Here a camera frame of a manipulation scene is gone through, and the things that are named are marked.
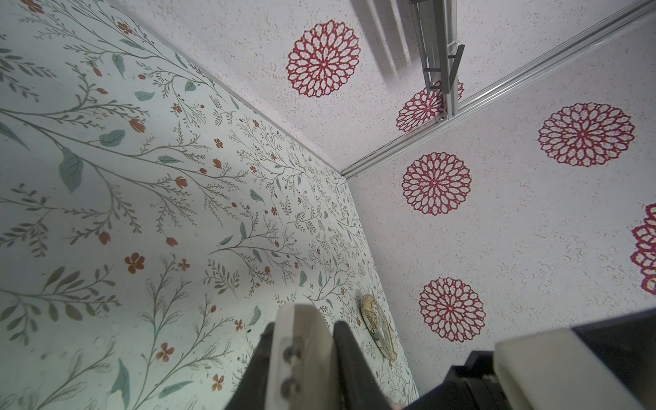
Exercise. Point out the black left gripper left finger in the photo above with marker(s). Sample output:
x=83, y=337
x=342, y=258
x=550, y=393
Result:
x=251, y=391

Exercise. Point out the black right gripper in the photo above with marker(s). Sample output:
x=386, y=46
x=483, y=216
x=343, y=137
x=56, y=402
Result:
x=472, y=386

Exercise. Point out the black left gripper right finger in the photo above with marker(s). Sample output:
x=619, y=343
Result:
x=358, y=386

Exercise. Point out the white universal AC remote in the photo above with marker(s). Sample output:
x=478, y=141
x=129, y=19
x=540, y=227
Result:
x=303, y=367

